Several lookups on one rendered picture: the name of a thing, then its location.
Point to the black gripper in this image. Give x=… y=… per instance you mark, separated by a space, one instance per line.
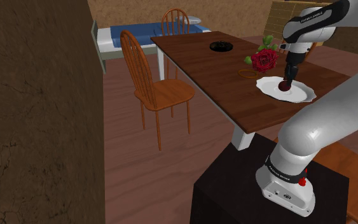
x=296 y=59

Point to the dark red round fruit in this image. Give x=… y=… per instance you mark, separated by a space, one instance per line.
x=284 y=87

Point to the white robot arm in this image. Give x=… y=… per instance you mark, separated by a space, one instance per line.
x=327 y=121

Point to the red rose with leaves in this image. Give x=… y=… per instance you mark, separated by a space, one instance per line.
x=264 y=60

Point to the white scalloped plate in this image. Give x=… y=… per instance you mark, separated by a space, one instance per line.
x=299 y=93

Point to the tan chest of drawers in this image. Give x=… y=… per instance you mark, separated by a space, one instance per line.
x=278 y=18

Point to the black round bowl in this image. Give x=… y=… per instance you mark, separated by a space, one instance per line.
x=221 y=46

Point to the brown table with white legs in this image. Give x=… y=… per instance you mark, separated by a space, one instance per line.
x=216 y=77

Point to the wooden spindle-back chair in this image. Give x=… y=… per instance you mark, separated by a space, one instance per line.
x=169 y=93
x=167 y=21

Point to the black robot stand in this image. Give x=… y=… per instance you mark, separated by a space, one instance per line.
x=228 y=186

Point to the white bed with blue mattress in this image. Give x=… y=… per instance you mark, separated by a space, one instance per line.
x=135 y=32

